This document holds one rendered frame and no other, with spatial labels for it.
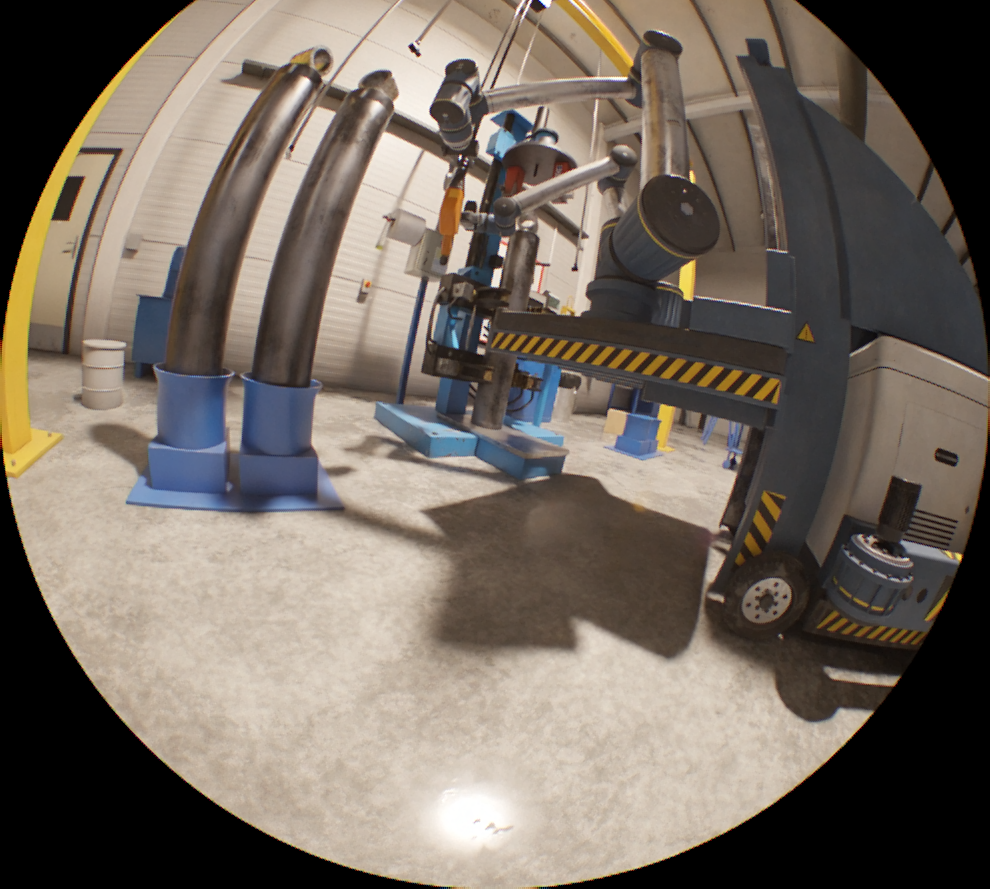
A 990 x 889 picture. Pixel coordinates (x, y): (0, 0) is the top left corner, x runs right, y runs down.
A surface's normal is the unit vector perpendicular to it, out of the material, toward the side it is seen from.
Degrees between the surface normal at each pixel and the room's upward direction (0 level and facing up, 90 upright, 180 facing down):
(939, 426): 90
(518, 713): 0
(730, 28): 173
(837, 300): 90
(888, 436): 90
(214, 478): 90
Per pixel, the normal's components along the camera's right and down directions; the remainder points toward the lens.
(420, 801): 0.20, -0.98
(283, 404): 0.70, 0.20
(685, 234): -0.07, 0.18
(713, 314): -0.64, -0.07
